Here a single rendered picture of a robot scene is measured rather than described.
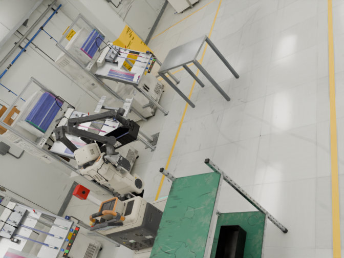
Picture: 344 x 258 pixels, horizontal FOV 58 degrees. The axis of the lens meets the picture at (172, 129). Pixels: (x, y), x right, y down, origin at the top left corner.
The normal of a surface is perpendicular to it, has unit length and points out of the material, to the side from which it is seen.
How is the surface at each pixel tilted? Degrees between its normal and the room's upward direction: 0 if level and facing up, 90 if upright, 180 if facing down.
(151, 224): 90
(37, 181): 90
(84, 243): 90
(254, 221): 0
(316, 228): 0
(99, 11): 90
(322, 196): 0
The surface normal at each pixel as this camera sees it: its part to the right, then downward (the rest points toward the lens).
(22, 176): 0.72, -0.22
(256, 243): -0.65, -0.58
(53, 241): 0.07, -0.56
